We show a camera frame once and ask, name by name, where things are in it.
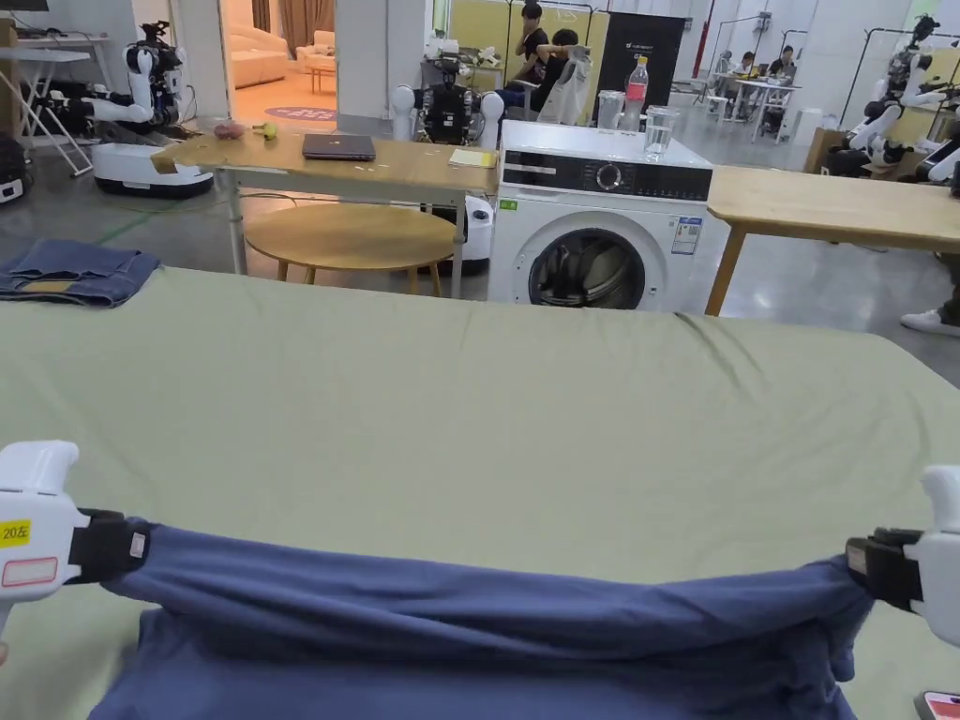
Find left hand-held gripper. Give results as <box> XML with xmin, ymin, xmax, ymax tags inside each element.
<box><xmin>0</xmin><ymin>441</ymin><xmax>156</xmax><ymax>655</ymax></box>

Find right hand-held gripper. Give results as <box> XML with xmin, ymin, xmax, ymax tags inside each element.
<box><xmin>844</xmin><ymin>464</ymin><xmax>960</xmax><ymax>648</ymax></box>

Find dark blue shirt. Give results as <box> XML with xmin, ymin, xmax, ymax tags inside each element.
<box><xmin>88</xmin><ymin>522</ymin><xmax>878</xmax><ymax>720</ymax></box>

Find phone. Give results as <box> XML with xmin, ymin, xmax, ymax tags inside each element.
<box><xmin>913</xmin><ymin>689</ymin><xmax>960</xmax><ymax>720</ymax></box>

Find folded blue jeans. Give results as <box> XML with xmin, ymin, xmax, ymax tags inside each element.
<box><xmin>0</xmin><ymin>239</ymin><xmax>163</xmax><ymax>309</ymax></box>

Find bed with pale green sheet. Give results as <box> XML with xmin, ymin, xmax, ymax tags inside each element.
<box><xmin>0</xmin><ymin>263</ymin><xmax>960</xmax><ymax>720</ymax></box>

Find plain wooden table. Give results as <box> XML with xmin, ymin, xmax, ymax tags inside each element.
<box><xmin>704</xmin><ymin>164</ymin><xmax>960</xmax><ymax>317</ymax></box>

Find round low wooden table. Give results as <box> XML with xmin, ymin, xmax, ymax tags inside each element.
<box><xmin>244</xmin><ymin>202</ymin><xmax>459</xmax><ymax>301</ymax></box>

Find white washing machine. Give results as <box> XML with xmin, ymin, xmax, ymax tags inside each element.
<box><xmin>488</xmin><ymin>55</ymin><xmax>716</xmax><ymax>312</ymax></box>

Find white humanoid robot on base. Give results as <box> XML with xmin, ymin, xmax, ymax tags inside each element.
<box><xmin>81</xmin><ymin>21</ymin><xmax>217</xmax><ymax>201</ymax></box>

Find wooden table with laptop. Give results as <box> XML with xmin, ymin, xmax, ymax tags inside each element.
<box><xmin>149</xmin><ymin>119</ymin><xmax>503</xmax><ymax>298</ymax></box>

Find white folding table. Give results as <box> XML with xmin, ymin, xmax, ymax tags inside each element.
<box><xmin>0</xmin><ymin>36</ymin><xmax>113</xmax><ymax>177</ymax></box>

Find group of people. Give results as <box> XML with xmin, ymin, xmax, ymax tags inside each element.
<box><xmin>715</xmin><ymin>44</ymin><xmax>800</xmax><ymax>83</ymax></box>

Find cream sofa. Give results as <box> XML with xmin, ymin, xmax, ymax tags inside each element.
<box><xmin>224</xmin><ymin>22</ymin><xmax>291</xmax><ymax>88</ymax></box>

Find black and white humanoid robot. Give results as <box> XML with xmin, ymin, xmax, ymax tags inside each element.
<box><xmin>390</xmin><ymin>46</ymin><xmax>520</xmax><ymax>279</ymax></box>

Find black standing banner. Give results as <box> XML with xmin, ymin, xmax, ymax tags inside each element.
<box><xmin>603</xmin><ymin>10</ymin><xmax>687</xmax><ymax>108</ymax></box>

